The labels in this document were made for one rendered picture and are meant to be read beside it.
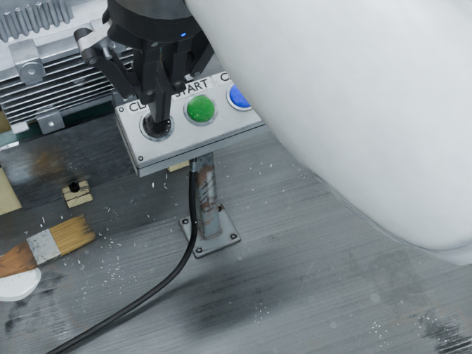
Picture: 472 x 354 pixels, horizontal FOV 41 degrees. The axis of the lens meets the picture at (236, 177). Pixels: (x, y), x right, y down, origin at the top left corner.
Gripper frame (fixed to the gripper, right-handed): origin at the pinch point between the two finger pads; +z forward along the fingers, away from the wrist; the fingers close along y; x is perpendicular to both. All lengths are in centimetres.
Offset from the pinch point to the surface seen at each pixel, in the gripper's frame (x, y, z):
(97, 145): -8.1, 5.3, 31.5
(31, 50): -15.6, 9.4, 14.0
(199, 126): 1.8, -4.3, 8.1
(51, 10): -19.2, 5.6, 12.8
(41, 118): -10.4, 11.2, 21.6
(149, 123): -0.1, 0.7, 7.3
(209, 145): 3.6, -4.9, 10.1
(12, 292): 6.9, 22.7, 33.9
